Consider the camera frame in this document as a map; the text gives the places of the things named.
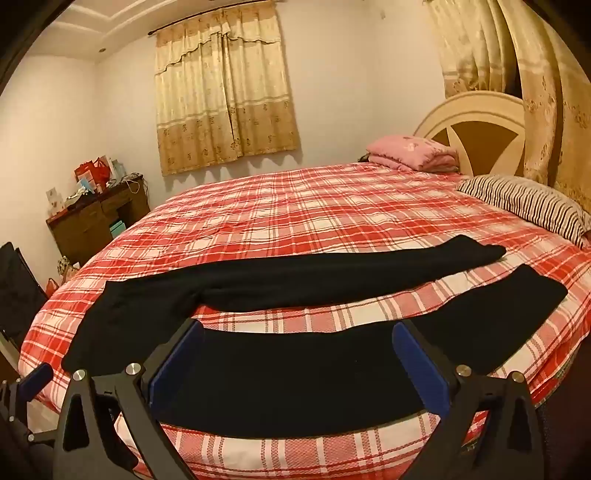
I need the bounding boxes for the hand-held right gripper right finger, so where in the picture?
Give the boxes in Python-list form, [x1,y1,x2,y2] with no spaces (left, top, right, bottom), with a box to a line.
[392,319,542,480]

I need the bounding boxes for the cream round headboard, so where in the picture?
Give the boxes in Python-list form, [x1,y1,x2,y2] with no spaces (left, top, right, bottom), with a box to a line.
[413,91,527,178]

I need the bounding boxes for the black folding chair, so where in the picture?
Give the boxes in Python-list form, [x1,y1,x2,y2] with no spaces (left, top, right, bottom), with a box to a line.
[0,241,49,352]

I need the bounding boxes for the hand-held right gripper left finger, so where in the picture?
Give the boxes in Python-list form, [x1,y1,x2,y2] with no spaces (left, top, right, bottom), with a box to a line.
[54,318,206,480]

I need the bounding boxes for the dark curtain rod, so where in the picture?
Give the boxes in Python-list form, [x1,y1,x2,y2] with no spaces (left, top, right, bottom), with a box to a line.
[148,0,278,37]

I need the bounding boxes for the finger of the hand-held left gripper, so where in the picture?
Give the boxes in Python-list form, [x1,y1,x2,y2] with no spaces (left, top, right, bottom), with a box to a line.
[18,362,54,402]

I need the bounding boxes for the folded pink blanket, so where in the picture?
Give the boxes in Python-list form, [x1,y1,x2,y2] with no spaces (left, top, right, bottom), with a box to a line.
[366,135,460,175]

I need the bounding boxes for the beige patterned long curtain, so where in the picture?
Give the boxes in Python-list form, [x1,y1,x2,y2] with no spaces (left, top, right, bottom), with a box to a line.
[427,0,591,217]

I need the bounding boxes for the striped pillow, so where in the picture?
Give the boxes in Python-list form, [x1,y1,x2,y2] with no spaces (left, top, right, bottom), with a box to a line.
[456,174,589,250]

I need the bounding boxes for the bed with red plaid sheet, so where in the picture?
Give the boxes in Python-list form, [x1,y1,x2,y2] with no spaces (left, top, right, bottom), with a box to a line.
[18,164,591,480]

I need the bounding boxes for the brown wooden dresser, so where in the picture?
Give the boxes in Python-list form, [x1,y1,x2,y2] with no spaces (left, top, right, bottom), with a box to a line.
[45,178,152,268]

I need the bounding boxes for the black pants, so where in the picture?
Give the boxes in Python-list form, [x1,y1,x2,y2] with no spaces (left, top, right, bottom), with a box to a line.
[61,234,568,437]

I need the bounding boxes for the beige patterned window curtain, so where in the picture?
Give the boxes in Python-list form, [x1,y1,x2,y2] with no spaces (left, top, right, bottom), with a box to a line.
[154,2,300,176]

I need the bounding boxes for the red gift bags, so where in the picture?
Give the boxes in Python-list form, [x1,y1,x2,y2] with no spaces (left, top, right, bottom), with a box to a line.
[74,157,114,192]

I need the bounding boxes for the patterned shopping bag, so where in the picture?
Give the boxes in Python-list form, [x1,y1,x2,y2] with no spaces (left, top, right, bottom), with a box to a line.
[58,256,81,283]

